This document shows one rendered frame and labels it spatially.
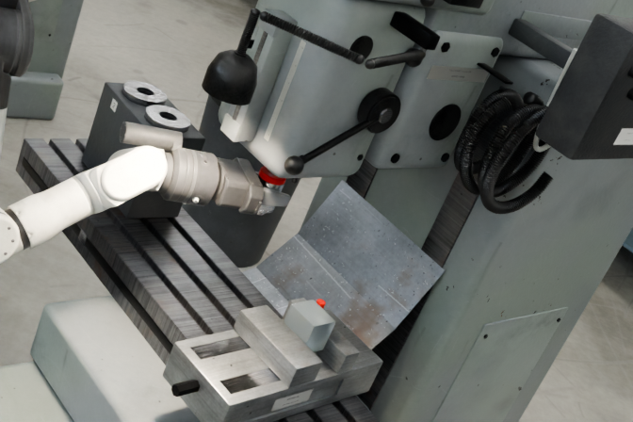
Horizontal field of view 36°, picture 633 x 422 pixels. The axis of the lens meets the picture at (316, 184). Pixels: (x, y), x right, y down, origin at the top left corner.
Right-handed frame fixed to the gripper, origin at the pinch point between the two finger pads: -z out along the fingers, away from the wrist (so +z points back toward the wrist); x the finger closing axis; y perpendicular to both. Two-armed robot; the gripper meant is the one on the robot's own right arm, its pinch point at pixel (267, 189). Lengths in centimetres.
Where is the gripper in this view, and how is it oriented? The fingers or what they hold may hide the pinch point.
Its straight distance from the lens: 167.8
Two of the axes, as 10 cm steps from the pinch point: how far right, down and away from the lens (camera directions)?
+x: -3.3, -5.2, 7.9
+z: -8.7, -1.5, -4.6
